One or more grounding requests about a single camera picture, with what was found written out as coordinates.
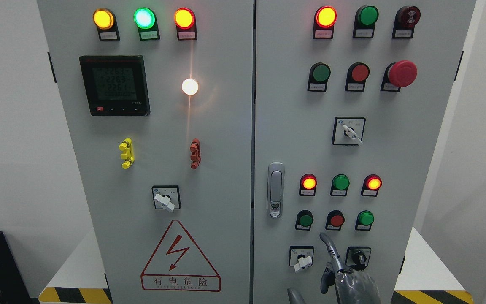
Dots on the lower left red lamp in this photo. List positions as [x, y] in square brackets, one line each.
[308, 184]

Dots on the lower right green push button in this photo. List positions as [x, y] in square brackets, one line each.
[364, 221]

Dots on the bottom black selector switch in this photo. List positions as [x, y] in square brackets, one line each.
[357, 257]

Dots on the upper right selector switch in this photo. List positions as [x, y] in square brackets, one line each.
[348, 131]

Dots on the lower middle green lamp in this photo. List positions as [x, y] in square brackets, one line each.
[340, 185]

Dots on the red push button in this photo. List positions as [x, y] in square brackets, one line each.
[357, 75]
[335, 220]

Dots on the green lit indicator light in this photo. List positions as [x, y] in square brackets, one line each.
[147, 24]

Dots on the red lit indicator light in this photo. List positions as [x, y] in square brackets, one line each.
[185, 21]

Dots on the white platform with hazard stripes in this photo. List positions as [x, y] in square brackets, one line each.
[424, 278]

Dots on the upper green push button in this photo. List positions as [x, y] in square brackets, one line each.
[318, 77]

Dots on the red electric hazard warning sticker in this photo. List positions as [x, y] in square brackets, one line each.
[179, 264]

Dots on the dark red buzzer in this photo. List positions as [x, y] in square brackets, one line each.
[404, 23]

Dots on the silver cabinet door handle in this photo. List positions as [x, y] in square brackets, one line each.
[275, 187]

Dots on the lower red push button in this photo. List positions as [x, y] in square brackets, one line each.
[335, 220]

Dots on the top right red lamp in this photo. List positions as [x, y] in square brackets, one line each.
[323, 23]

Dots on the lower right red lamp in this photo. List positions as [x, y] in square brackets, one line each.
[371, 185]

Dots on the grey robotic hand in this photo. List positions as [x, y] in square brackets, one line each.
[352, 287]

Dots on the white lit indicator light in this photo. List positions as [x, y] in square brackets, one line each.
[190, 86]

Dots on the red lamp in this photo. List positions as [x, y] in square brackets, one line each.
[371, 185]
[308, 184]
[323, 23]

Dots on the grey electrical control cabinet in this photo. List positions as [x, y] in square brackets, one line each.
[252, 60]

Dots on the yellow indicator light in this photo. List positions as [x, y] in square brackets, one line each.
[105, 21]

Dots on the lower left green push button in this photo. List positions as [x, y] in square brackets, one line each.
[304, 220]

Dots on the black digital power meter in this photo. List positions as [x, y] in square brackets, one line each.
[115, 85]

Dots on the left door selector switch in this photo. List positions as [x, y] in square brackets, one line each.
[166, 197]

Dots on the top right green lamp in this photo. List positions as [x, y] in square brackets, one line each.
[364, 22]

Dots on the red terminal connector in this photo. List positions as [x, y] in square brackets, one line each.
[195, 155]

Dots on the bottom white selector switch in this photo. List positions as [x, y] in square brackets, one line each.
[300, 257]

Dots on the red emergency stop button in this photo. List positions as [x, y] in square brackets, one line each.
[398, 75]

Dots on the green push button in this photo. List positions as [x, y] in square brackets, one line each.
[318, 77]
[364, 221]
[304, 220]

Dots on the green lamp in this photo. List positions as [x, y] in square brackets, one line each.
[340, 185]
[364, 22]

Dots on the yellow terminal connector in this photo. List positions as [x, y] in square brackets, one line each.
[126, 153]

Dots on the upper red push button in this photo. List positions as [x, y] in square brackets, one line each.
[357, 75]

